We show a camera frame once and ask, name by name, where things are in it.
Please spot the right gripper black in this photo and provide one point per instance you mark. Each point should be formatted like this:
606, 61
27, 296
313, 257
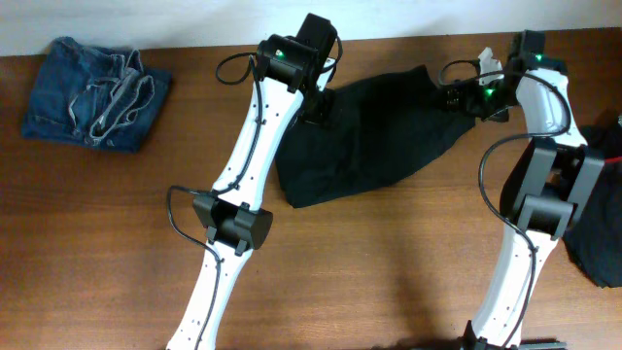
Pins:
473, 88

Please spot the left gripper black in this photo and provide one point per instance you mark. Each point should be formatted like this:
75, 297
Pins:
326, 115

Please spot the black shorts garment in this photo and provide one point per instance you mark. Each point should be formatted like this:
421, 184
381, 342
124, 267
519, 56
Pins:
378, 131

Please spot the blue denim jeans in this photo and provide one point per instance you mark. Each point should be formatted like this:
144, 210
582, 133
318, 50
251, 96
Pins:
94, 97

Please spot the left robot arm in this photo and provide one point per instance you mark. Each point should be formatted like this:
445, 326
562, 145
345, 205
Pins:
289, 76

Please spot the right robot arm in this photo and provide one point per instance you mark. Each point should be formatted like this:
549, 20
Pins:
546, 192

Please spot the dark garment with red trim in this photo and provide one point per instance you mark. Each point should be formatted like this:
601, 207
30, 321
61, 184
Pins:
594, 243

